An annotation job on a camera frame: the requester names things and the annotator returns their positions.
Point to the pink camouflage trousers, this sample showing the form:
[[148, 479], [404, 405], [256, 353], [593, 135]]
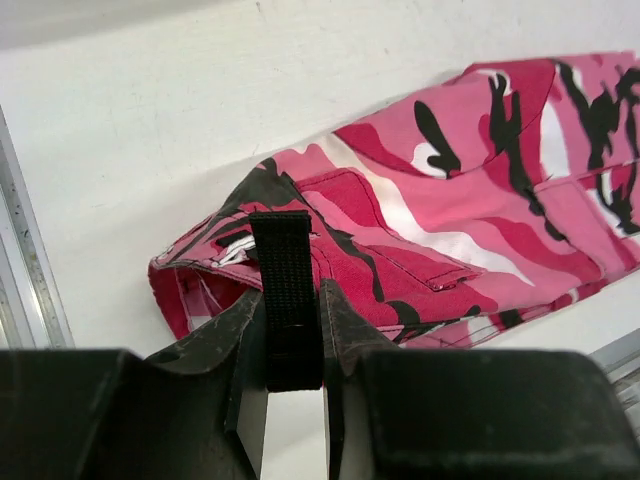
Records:
[[456, 213]]

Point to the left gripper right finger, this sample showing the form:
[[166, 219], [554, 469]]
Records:
[[394, 413]]

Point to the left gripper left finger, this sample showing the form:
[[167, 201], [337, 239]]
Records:
[[110, 414]]

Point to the aluminium rail frame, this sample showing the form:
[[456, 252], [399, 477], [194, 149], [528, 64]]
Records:
[[32, 314]]

